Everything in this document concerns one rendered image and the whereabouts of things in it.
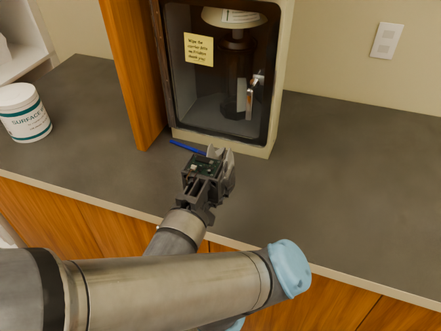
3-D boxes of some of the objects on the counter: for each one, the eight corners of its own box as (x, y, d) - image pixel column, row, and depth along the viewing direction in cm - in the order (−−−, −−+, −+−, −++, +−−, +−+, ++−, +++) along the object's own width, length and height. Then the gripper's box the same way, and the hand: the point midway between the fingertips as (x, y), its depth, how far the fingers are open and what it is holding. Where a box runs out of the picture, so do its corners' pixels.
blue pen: (171, 141, 107) (170, 138, 106) (209, 155, 102) (209, 152, 101) (169, 143, 106) (168, 140, 105) (207, 157, 101) (207, 154, 100)
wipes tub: (31, 116, 118) (11, 79, 107) (61, 123, 114) (44, 85, 104) (2, 138, 109) (-22, 100, 98) (34, 147, 106) (12, 108, 95)
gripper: (211, 210, 52) (249, 130, 66) (158, 195, 55) (205, 121, 69) (212, 240, 58) (247, 160, 73) (165, 225, 61) (207, 151, 75)
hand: (225, 155), depth 72 cm, fingers closed
